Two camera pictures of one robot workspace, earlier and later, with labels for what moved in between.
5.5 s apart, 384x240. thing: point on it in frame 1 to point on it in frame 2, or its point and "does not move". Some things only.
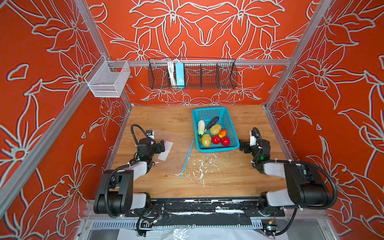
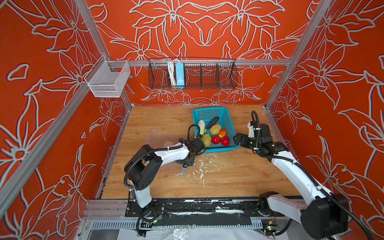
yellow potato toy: x=215 y=129 does not move
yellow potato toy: x=206 y=139 does not move
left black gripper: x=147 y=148 to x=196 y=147
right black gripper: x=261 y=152 to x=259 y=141
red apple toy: x=215 y=139 does not move
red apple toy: x=225 y=141 does not move
